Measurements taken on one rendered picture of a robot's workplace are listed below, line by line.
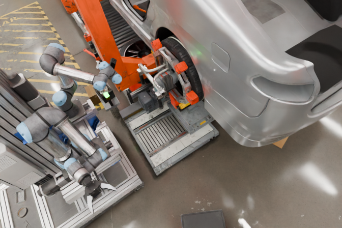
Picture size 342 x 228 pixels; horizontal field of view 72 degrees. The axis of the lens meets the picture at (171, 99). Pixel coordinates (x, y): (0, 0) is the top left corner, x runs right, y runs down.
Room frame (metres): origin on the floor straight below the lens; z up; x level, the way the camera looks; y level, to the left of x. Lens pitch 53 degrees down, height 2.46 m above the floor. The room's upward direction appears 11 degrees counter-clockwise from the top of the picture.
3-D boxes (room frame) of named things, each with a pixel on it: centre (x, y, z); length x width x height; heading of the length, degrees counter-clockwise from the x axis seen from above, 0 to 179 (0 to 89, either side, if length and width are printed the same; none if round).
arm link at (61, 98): (1.33, 0.90, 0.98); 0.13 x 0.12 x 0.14; 162
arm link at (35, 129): (0.79, 0.79, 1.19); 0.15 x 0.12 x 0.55; 130
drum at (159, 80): (1.45, 0.02, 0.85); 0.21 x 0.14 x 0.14; 113
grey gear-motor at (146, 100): (1.73, 0.16, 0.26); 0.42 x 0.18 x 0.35; 113
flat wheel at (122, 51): (2.30, 0.23, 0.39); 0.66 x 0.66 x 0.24
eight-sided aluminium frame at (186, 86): (1.48, -0.05, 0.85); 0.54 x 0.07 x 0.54; 23
